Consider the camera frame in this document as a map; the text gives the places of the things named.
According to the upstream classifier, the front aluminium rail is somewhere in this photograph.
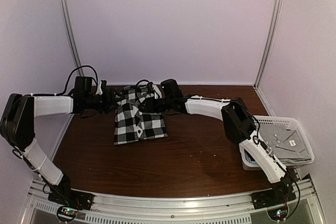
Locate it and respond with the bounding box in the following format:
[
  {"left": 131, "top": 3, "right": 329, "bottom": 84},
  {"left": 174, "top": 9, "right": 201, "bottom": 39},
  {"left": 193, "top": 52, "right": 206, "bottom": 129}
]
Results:
[{"left": 18, "top": 179, "right": 326, "bottom": 223}]

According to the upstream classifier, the circuit board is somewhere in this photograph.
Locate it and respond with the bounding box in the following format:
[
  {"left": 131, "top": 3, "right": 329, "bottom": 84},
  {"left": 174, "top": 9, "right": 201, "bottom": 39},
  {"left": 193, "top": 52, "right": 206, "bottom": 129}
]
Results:
[
  {"left": 267, "top": 206, "right": 289, "bottom": 221},
  {"left": 56, "top": 206, "right": 78, "bottom": 222}
]

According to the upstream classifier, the white plastic laundry basket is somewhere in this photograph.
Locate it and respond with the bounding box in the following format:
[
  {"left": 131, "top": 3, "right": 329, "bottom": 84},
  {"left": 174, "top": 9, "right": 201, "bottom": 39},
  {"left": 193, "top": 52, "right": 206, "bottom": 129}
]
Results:
[{"left": 255, "top": 115, "right": 315, "bottom": 168}]

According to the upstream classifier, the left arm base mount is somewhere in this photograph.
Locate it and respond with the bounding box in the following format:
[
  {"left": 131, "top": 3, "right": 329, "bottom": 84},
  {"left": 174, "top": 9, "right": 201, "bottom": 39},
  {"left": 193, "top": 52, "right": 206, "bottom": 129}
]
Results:
[{"left": 48, "top": 188, "right": 93, "bottom": 210}]

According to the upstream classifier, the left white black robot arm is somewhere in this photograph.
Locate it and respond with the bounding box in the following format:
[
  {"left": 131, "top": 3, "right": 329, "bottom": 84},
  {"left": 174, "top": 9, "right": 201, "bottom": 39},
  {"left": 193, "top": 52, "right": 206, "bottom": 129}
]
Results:
[{"left": 1, "top": 77, "right": 122, "bottom": 205}]

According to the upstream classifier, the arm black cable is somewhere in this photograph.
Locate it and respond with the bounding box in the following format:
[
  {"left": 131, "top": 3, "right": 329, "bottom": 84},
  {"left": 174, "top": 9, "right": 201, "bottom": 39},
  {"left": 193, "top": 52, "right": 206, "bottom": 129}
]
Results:
[
  {"left": 62, "top": 65, "right": 98, "bottom": 95},
  {"left": 135, "top": 79, "right": 158, "bottom": 99}
]

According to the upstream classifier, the black white plaid shirt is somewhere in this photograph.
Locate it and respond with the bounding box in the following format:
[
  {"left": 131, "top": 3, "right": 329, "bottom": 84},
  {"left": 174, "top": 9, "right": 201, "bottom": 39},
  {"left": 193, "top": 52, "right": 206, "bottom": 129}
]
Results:
[{"left": 113, "top": 82, "right": 168, "bottom": 145}]

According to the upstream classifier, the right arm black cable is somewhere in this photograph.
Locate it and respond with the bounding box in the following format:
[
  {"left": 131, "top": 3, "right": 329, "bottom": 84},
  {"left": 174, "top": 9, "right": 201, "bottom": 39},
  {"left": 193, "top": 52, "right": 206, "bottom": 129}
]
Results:
[{"left": 135, "top": 79, "right": 158, "bottom": 99}]

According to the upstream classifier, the grey button shirt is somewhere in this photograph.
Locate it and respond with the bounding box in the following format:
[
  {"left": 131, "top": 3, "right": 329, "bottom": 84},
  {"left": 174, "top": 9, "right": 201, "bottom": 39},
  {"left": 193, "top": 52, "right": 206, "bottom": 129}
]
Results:
[{"left": 260, "top": 124, "right": 312, "bottom": 166}]

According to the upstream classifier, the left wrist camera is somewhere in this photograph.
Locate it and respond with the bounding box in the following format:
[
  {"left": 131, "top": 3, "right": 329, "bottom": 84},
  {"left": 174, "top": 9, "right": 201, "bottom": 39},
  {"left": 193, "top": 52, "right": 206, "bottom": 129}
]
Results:
[{"left": 96, "top": 80, "right": 107, "bottom": 95}]

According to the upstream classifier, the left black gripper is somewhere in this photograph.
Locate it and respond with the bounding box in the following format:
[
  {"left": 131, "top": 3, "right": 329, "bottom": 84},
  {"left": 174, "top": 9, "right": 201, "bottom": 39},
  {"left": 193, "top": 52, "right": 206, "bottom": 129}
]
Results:
[{"left": 84, "top": 89, "right": 125, "bottom": 115}]

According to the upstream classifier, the left aluminium frame post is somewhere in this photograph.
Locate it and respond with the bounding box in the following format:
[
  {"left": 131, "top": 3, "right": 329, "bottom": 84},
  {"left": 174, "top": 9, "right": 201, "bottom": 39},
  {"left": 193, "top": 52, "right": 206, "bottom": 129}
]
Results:
[{"left": 59, "top": 0, "right": 82, "bottom": 68}]

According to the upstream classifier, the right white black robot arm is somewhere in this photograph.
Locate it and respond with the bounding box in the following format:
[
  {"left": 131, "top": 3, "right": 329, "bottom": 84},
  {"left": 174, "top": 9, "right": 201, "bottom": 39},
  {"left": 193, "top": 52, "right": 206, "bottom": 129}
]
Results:
[{"left": 141, "top": 79, "right": 300, "bottom": 204}]

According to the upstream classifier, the right circuit board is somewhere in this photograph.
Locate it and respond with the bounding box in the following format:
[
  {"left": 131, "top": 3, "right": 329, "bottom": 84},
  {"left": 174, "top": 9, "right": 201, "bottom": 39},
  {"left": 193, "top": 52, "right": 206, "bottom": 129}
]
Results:
[{"left": 267, "top": 206, "right": 289, "bottom": 221}]

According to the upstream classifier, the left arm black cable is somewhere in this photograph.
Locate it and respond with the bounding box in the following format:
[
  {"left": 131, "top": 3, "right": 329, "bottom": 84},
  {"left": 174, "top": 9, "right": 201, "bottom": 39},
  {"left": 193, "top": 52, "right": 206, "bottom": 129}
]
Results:
[{"left": 62, "top": 65, "right": 98, "bottom": 95}]

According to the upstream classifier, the aluminium frame post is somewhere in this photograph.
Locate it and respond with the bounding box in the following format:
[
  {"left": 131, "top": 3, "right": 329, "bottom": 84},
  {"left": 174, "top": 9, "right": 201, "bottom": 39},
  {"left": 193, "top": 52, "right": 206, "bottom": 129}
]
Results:
[
  {"left": 254, "top": 0, "right": 283, "bottom": 90},
  {"left": 59, "top": 0, "right": 82, "bottom": 68}
]

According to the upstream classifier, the left circuit board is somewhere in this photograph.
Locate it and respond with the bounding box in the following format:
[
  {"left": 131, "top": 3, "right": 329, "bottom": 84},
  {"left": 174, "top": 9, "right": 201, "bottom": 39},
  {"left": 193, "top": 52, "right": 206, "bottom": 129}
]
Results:
[{"left": 56, "top": 206, "right": 78, "bottom": 222}]

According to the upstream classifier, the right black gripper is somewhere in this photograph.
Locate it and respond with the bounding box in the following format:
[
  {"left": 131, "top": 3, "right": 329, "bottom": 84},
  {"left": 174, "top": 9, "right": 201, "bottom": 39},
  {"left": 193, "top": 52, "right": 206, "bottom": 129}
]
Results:
[{"left": 139, "top": 95, "right": 174, "bottom": 112}]

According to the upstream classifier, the right aluminium frame post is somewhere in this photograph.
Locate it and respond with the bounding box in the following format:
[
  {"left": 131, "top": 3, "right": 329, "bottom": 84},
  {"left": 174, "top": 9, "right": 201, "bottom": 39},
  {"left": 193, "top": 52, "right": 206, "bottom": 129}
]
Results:
[{"left": 254, "top": 0, "right": 283, "bottom": 90}]

